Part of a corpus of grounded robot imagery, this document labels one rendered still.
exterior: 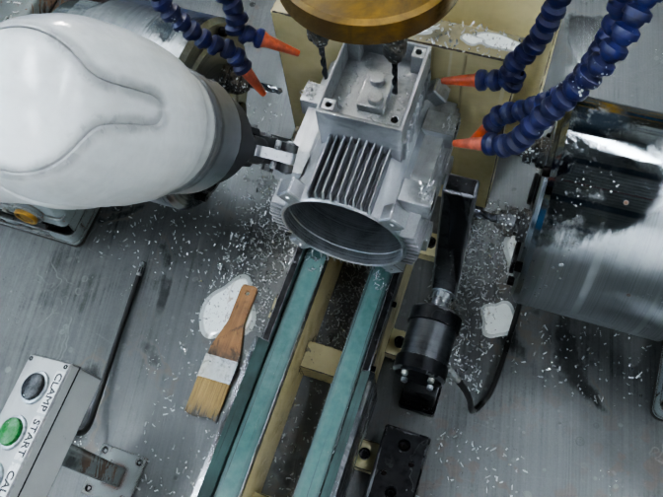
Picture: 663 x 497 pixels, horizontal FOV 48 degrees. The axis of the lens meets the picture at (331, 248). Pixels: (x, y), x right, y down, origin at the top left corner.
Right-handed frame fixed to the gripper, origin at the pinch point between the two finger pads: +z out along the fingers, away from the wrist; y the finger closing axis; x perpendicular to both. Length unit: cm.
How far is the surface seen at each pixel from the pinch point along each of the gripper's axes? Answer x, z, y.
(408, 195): 1.2, 12.8, -13.1
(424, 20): -14.4, -6.4, -12.6
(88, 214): 18, 33, 37
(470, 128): -8.8, 27.2, -16.6
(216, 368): 32.5, 25.9, 8.2
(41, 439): 34.8, -5.7, 14.4
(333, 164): -0.1, 9.9, -4.3
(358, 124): -5.0, 9.3, -6.0
